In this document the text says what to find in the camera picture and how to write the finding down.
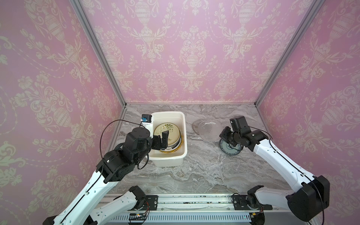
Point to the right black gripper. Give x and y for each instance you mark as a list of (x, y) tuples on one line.
[(229, 136)]

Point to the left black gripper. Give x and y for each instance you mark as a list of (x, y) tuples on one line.
[(159, 144)]

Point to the cream willow pattern plate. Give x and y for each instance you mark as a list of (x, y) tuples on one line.
[(174, 132)]

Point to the white plate blue rim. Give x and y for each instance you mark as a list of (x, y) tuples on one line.
[(175, 146)]

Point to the small blue patterned plate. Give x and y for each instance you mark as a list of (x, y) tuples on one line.
[(229, 149)]

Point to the clear glass plate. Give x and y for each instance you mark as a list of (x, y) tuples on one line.
[(208, 130)]

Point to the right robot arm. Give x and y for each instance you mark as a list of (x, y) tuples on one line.
[(309, 194)]

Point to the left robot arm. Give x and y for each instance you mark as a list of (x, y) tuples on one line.
[(111, 169)]

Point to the white plastic bin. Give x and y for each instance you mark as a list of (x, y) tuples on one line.
[(169, 159)]

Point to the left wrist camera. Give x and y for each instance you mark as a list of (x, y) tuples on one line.
[(147, 122)]

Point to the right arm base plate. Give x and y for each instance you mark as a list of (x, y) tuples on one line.
[(243, 202)]

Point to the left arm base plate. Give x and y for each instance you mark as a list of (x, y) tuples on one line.
[(149, 203)]

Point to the right aluminium corner post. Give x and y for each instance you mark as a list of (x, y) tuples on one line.
[(294, 41)]

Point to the aluminium corner post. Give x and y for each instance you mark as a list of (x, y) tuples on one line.
[(294, 41), (91, 35)]

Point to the left aluminium corner post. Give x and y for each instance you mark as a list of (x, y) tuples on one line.
[(91, 35)]

